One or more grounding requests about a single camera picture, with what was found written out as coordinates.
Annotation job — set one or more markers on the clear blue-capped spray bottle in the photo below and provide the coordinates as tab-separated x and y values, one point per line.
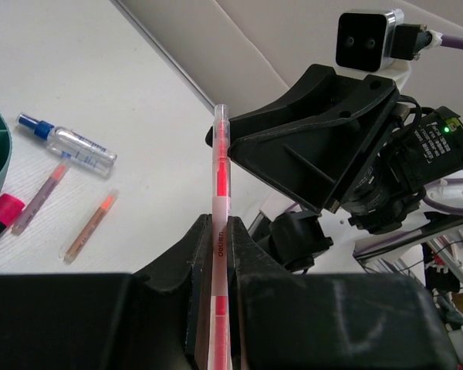
70	145

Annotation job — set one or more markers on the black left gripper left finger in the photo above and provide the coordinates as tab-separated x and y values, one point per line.
155	318

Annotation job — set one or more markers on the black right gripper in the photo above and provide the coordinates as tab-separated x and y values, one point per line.
317	161

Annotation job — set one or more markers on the pink capped black highlighter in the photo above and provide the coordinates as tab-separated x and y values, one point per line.
10	209

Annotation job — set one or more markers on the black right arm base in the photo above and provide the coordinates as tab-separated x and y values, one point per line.
293	239

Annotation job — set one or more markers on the white foam boards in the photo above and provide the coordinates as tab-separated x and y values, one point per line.
248	53

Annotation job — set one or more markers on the brown translucent pen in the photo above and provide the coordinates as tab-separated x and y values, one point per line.
77	240

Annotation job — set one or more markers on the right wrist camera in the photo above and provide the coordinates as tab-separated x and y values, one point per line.
371	40

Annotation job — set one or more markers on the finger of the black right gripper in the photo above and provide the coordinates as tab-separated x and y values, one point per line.
318	90

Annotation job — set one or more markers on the red translucent pen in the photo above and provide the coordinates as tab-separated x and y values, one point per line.
219	339

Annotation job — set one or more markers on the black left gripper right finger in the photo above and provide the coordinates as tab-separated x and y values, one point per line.
281	320

